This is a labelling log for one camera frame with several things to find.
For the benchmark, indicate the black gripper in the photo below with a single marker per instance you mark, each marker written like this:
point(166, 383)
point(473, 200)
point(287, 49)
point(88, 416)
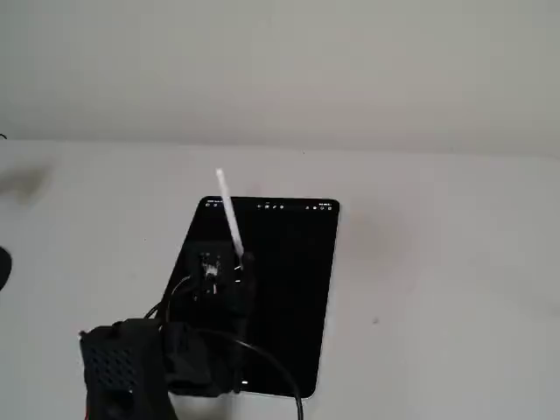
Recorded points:
point(241, 290)

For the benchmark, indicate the white apple pencil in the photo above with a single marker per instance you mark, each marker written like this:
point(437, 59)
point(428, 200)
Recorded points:
point(229, 214)

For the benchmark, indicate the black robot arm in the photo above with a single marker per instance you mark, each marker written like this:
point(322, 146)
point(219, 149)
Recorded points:
point(118, 367)

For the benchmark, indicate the black screen silver ipad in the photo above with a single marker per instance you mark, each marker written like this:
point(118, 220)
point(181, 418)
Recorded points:
point(289, 284)

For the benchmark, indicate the black round object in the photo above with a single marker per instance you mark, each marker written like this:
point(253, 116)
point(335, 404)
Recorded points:
point(3, 268)

